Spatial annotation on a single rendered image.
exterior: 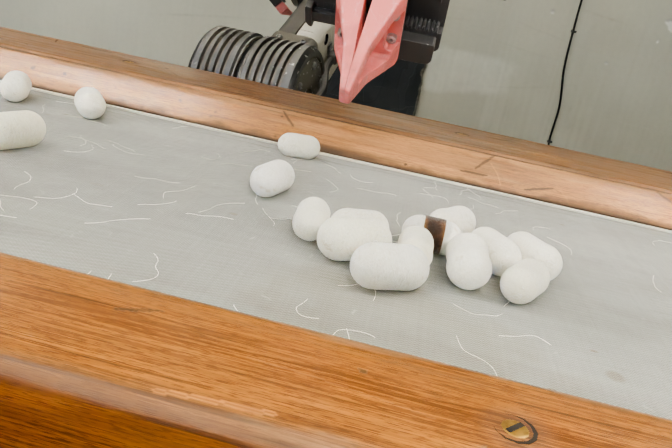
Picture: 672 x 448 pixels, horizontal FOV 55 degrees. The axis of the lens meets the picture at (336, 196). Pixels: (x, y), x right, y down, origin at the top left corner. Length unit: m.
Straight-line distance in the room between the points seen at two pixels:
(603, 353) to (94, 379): 0.21
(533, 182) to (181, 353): 0.37
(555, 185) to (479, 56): 1.89
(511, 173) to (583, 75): 1.96
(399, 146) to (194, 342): 0.34
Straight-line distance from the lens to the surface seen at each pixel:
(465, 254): 0.31
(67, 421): 0.18
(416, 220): 0.34
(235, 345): 0.19
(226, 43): 0.74
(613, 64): 2.48
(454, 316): 0.29
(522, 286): 0.31
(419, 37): 0.47
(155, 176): 0.39
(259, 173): 0.37
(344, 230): 0.30
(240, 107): 0.53
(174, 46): 2.52
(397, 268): 0.28
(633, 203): 0.53
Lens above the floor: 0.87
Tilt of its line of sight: 18 degrees down
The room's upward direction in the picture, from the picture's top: 11 degrees clockwise
